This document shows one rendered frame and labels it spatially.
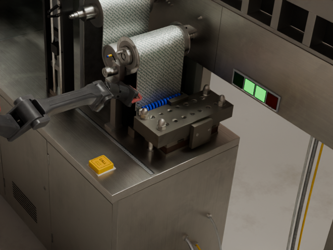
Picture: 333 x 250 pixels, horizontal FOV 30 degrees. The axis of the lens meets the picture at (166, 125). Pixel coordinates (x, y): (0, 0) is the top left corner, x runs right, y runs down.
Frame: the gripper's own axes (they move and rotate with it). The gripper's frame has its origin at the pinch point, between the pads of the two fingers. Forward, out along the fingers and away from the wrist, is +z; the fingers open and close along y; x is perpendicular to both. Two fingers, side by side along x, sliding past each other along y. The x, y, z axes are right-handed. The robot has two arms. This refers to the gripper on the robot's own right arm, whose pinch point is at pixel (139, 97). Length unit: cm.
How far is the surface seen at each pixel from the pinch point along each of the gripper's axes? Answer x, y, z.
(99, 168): -27.4, 12.9, -16.4
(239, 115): -17, -76, 185
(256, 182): -39, -17, 147
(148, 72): 11.0, 0.3, -2.1
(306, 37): 51, 51, 7
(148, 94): 2.2, 0.2, 3.9
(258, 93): 24.0, 35.4, 20.9
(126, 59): 12.4, -4.2, -12.2
